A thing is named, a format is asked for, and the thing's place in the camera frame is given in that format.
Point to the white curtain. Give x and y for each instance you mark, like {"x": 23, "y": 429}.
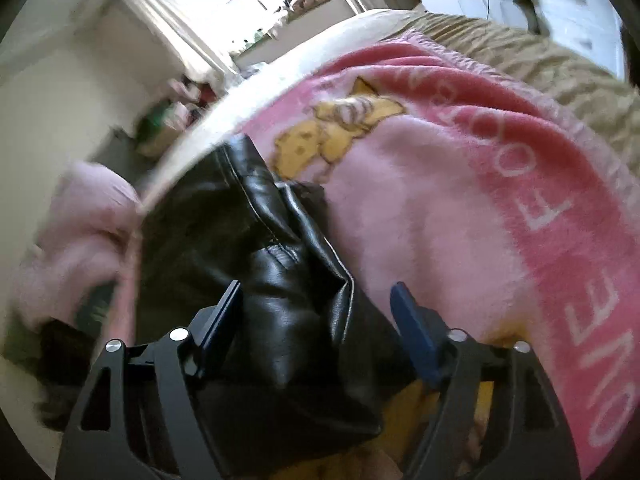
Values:
{"x": 185, "y": 30}

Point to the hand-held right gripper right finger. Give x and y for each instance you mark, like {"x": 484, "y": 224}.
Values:
{"x": 410, "y": 320}

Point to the white drawer cabinet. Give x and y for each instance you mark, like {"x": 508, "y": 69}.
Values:
{"x": 575, "y": 10}

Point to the pink printed blanket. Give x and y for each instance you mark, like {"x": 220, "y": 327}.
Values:
{"x": 450, "y": 200}

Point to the light pink fluffy garment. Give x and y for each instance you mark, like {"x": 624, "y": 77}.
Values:
{"x": 75, "y": 240}

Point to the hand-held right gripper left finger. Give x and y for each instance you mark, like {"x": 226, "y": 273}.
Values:
{"x": 227, "y": 310}

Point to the black leather garment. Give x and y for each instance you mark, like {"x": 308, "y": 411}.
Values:
{"x": 260, "y": 270}

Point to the pile of floor clutter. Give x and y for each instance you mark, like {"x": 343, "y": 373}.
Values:
{"x": 175, "y": 115}

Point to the beige knit blanket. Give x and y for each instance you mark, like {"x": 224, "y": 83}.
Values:
{"x": 550, "y": 70}

